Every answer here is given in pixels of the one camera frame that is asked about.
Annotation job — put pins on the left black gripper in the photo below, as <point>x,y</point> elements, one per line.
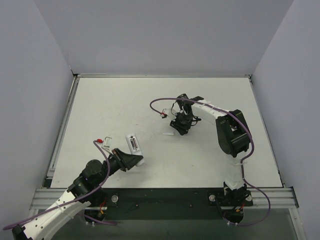
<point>119,160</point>

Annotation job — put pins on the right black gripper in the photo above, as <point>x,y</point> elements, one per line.
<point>181,124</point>

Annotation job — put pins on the white remote control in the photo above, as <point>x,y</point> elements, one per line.
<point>138,151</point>

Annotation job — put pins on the white battery cover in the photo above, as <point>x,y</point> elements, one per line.
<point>168,133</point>

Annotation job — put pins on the AAA battery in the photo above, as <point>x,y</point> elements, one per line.
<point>134,143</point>

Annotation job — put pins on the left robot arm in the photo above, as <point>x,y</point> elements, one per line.
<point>86,190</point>

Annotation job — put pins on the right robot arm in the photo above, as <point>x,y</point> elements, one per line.
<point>231,135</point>

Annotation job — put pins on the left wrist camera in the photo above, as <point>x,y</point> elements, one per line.
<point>105,143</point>

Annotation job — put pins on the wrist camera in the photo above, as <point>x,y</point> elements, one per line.
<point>167,113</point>
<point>105,143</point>

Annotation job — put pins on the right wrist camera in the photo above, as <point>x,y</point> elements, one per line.
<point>167,113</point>

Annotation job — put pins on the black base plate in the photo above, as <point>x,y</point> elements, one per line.
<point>119,204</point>

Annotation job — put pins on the aluminium frame rail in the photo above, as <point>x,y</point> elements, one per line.
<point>85,120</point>

